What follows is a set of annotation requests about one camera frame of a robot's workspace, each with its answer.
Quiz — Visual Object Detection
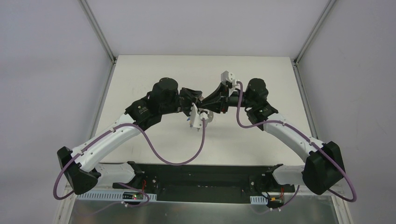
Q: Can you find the left aluminium frame post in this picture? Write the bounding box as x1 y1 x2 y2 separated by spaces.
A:
78 0 117 64

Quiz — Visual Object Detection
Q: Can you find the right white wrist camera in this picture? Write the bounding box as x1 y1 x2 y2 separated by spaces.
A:
220 70 238 89

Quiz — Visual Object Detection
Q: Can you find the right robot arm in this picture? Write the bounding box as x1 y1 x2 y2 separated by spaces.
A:
198 78 345 195

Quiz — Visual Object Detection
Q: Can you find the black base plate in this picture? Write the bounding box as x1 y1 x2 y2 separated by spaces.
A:
126 161 297 204

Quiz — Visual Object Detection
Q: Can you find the aluminium frame post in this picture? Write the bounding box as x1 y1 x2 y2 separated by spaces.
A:
78 0 117 64
293 0 338 66

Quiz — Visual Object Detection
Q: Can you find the right aluminium frame post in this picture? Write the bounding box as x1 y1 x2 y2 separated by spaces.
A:
293 0 338 66

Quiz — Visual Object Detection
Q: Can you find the white cable duct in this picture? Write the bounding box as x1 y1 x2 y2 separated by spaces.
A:
250 196 268 205
77 190 157 202

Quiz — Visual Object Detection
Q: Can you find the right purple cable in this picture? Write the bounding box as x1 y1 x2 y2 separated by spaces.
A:
235 81 358 203

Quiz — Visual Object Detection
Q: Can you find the right white cable duct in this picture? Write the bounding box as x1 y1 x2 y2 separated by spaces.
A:
250 196 268 205

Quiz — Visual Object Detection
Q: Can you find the left white cable duct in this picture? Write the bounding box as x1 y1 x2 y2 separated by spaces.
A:
77 190 157 202

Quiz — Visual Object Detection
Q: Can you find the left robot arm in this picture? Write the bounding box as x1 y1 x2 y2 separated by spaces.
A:
53 77 209 200

